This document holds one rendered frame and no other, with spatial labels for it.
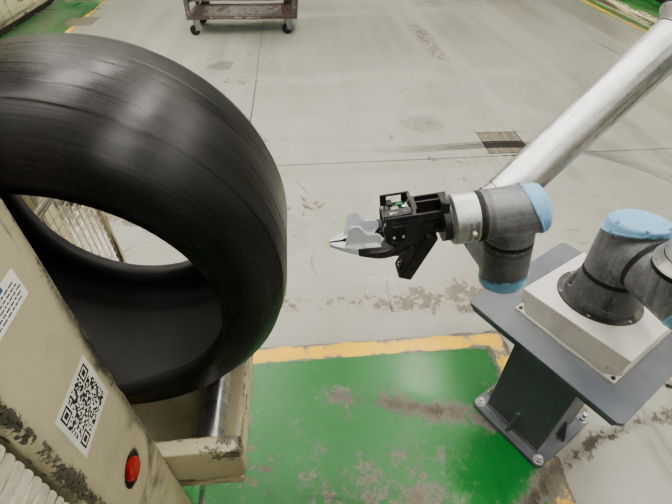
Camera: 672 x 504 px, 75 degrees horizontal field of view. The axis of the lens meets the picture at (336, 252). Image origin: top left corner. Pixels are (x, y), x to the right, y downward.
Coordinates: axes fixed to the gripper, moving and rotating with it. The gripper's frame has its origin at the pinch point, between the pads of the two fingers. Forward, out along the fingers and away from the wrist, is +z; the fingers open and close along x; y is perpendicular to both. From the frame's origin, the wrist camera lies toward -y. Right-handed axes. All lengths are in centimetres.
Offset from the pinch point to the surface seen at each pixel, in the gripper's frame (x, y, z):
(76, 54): 1.9, 38.2, 27.0
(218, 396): 16.9, -16.7, 25.0
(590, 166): -196, -136, -181
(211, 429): 23.0, -16.5, 25.4
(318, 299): -86, -111, 16
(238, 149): 5.0, 24.3, 10.9
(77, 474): 39.8, 10.5, 28.0
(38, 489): 42, 14, 28
